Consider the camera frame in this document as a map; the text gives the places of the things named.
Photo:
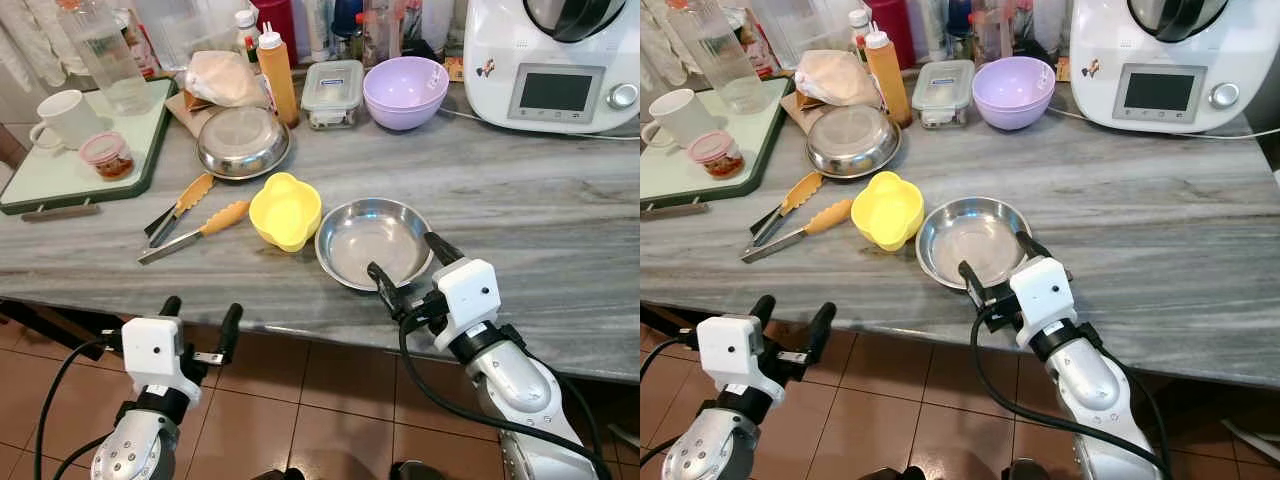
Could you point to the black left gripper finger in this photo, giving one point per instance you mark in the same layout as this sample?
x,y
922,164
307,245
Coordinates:
x,y
171,308
762,308
821,330
231,330

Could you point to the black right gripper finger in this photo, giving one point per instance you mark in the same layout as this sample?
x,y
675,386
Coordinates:
x,y
1031,247
440,250
975,283
385,283

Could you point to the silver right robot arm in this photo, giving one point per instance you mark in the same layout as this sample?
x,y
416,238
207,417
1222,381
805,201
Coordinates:
x,y
510,390
1085,390

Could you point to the shallow steel plate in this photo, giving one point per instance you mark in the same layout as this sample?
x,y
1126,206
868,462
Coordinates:
x,y
960,240
365,240

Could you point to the steel tongs with orange tips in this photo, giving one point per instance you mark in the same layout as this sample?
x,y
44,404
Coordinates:
x,y
225,215
830,215

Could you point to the yellow silicone bowl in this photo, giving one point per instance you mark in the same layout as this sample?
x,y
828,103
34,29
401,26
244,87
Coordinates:
x,y
888,208
285,210

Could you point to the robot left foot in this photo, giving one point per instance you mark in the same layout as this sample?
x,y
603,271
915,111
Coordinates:
x,y
890,475
278,475

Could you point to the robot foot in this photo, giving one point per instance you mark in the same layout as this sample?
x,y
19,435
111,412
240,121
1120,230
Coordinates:
x,y
890,475
1027,471
278,475
415,472

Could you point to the purple plastic bowl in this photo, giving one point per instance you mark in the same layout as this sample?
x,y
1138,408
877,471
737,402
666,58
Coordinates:
x,y
1013,95
405,95

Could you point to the small pink-lidded jar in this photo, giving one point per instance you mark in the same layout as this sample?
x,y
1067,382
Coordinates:
x,y
716,155
108,158

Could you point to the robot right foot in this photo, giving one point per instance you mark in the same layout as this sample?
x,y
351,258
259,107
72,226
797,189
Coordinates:
x,y
1027,471
415,472

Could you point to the pale tray with green rim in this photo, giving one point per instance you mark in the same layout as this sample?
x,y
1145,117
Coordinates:
x,y
665,170
50,175

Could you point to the glass food container with lid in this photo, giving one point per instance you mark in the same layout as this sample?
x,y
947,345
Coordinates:
x,y
943,90
332,90

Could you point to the deep steel bowl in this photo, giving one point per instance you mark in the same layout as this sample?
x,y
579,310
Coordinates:
x,y
240,140
850,140

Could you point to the brown paper sheet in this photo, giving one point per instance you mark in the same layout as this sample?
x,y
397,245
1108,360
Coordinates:
x,y
797,112
185,112

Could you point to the white ceramic mug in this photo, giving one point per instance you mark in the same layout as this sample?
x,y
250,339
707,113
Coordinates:
x,y
70,118
685,115

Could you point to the white kitchen cooking machine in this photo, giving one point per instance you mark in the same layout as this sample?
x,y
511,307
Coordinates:
x,y
500,50
1100,50

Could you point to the orange squeeze sauce bottle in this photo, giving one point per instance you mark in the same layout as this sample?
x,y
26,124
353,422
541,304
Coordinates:
x,y
278,85
888,85

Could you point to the clear plastic bag of food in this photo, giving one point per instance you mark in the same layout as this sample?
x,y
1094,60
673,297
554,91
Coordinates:
x,y
225,78
835,78

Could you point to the dark red bottle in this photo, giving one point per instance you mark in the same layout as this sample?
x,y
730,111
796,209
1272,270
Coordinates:
x,y
280,15
895,30

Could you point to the small white-capped bottle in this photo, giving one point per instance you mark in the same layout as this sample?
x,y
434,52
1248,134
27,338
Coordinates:
x,y
247,35
859,30

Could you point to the large clear plastic container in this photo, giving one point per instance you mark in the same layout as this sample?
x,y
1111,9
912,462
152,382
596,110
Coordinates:
x,y
185,30
800,30

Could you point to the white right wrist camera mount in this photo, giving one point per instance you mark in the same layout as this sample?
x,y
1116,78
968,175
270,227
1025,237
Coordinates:
x,y
1042,295
468,295

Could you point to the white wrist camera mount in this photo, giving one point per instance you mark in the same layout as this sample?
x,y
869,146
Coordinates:
x,y
468,295
728,348
150,350
1042,295

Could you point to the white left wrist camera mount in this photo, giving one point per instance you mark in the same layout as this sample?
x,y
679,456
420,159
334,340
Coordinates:
x,y
150,350
728,348

